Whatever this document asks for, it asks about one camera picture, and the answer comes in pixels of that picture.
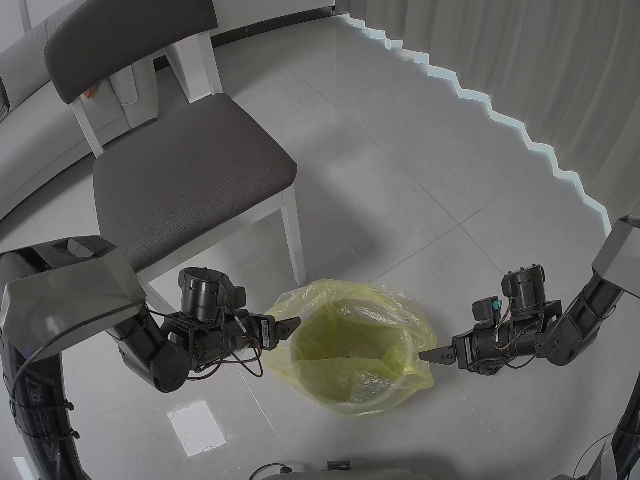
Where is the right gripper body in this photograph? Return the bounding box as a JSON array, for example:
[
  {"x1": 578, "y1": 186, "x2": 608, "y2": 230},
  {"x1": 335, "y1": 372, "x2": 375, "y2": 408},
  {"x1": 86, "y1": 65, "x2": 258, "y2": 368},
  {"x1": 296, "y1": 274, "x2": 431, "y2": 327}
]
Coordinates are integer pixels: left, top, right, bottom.
[{"x1": 451, "y1": 325, "x2": 512, "y2": 369}]

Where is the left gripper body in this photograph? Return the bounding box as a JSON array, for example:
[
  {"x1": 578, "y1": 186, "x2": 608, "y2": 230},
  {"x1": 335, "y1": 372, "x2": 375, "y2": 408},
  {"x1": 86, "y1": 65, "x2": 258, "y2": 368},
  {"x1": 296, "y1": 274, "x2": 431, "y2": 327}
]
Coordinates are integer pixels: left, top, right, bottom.
[{"x1": 231, "y1": 313, "x2": 282, "y2": 356}]

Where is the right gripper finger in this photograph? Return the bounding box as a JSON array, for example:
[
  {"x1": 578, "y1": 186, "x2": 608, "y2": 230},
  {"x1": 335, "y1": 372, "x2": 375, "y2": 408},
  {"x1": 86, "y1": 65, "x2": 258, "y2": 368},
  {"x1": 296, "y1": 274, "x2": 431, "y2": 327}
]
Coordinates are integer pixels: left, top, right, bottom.
[{"x1": 419, "y1": 346, "x2": 457, "y2": 367}]

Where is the yellow plastic bag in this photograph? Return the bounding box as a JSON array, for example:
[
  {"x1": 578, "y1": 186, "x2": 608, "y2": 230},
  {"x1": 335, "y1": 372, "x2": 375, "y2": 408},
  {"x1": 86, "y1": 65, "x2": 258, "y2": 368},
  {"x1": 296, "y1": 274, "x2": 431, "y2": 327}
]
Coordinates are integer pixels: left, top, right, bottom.
[{"x1": 264, "y1": 278, "x2": 439, "y2": 419}]

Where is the white trash bin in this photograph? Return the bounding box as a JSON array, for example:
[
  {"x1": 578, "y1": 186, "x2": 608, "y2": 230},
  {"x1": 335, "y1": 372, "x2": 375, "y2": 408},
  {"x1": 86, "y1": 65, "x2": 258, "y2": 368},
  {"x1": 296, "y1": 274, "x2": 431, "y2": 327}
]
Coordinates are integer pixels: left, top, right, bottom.
[{"x1": 290, "y1": 298, "x2": 418, "y2": 411}]

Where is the dark grey padded white chair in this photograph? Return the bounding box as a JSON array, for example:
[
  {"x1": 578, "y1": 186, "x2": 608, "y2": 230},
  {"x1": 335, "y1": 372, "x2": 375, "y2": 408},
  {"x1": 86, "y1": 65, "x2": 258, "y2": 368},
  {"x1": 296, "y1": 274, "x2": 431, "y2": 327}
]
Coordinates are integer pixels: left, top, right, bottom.
[{"x1": 44, "y1": 0, "x2": 307, "y2": 311}]

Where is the light grey sofa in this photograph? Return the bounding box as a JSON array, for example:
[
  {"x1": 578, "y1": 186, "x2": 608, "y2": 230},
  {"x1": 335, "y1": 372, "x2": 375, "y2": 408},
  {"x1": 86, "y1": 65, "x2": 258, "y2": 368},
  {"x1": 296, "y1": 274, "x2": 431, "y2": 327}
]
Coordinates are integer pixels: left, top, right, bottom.
[{"x1": 0, "y1": 0, "x2": 161, "y2": 224}]

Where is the white curtain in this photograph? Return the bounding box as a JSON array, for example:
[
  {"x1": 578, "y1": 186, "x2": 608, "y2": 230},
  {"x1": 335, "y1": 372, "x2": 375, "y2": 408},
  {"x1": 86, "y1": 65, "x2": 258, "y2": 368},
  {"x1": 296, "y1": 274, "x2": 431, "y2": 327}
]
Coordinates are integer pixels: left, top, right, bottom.
[{"x1": 346, "y1": 0, "x2": 640, "y2": 241}]

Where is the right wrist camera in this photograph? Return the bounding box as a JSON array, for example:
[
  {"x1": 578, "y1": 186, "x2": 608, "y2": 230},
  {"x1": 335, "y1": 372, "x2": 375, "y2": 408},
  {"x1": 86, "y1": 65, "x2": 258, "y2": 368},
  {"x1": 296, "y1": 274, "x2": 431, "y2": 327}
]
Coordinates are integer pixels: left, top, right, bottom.
[{"x1": 472, "y1": 295, "x2": 502, "y2": 326}]

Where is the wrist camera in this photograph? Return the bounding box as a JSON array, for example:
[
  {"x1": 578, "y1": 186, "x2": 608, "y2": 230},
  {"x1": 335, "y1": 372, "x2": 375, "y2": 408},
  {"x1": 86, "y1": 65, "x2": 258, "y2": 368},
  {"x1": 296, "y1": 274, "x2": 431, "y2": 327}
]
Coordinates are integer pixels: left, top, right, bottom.
[
  {"x1": 220, "y1": 284, "x2": 248, "y2": 315},
  {"x1": 472, "y1": 295, "x2": 502, "y2": 326}
]

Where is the black cable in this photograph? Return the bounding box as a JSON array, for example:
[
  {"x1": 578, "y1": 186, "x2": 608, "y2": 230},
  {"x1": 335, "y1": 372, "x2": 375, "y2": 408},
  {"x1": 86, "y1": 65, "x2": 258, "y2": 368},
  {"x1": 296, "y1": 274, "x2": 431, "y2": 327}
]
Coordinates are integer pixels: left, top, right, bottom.
[
  {"x1": 192, "y1": 338, "x2": 264, "y2": 380},
  {"x1": 250, "y1": 463, "x2": 293, "y2": 480}
]

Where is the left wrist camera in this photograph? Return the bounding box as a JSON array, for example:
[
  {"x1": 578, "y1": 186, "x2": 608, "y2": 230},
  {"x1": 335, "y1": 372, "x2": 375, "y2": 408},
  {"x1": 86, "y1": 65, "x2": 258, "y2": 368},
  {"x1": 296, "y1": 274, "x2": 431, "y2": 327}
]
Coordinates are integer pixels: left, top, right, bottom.
[{"x1": 220, "y1": 284, "x2": 248, "y2": 315}]

